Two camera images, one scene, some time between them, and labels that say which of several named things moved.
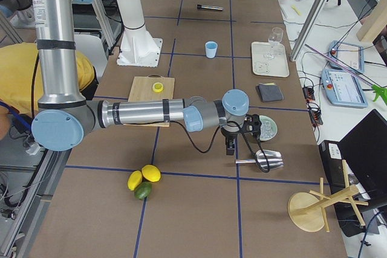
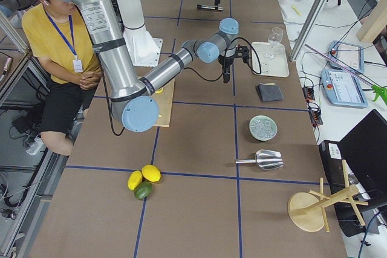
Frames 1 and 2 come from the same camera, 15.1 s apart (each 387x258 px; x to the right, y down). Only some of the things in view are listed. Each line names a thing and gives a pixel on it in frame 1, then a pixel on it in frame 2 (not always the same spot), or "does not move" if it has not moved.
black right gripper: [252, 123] -> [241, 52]
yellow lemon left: [134, 179] does not move
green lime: [143, 190] does not move
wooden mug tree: [308, 211] does not move
